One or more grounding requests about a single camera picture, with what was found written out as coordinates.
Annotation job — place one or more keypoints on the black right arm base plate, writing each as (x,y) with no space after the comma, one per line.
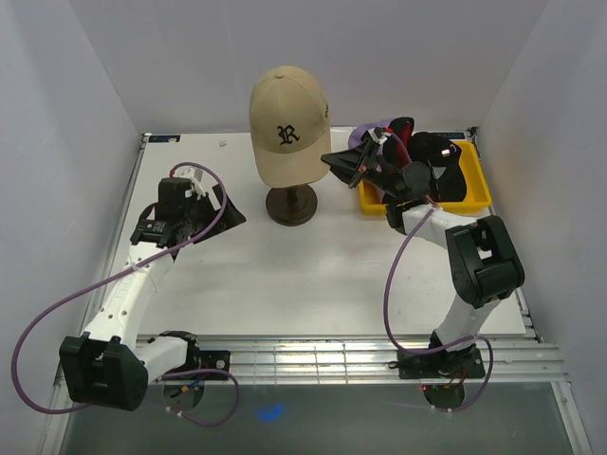
(446,364)

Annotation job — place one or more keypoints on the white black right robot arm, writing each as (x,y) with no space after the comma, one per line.
(484,264)

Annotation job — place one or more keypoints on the black baseball cap gold logo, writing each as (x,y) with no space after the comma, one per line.
(442,156)

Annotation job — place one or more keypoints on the beige mannequin head on stand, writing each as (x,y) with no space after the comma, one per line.
(292,206)

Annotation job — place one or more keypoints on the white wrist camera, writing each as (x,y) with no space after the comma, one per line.
(194,174)
(379,135)

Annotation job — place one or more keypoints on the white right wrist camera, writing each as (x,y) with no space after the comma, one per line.
(379,135)

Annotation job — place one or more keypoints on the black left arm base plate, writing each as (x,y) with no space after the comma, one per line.
(211,360)

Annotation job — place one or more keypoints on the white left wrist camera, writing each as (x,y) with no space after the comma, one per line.
(194,174)

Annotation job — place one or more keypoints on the red and black baseball cap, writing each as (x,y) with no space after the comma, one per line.
(403,128)

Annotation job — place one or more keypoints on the yellow plastic bin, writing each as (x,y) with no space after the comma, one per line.
(477,198)

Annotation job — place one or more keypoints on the beige baseball cap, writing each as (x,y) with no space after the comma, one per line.
(290,127)

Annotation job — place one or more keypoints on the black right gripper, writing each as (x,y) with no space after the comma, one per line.
(354,164)

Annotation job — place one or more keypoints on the purple baseball cap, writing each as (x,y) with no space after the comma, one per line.
(356,136)

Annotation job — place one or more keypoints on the aluminium mounting rail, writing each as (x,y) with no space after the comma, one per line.
(366,361)

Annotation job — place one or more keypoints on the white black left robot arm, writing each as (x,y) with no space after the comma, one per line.
(104,365)

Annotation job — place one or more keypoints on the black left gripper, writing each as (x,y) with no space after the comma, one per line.
(229,218)

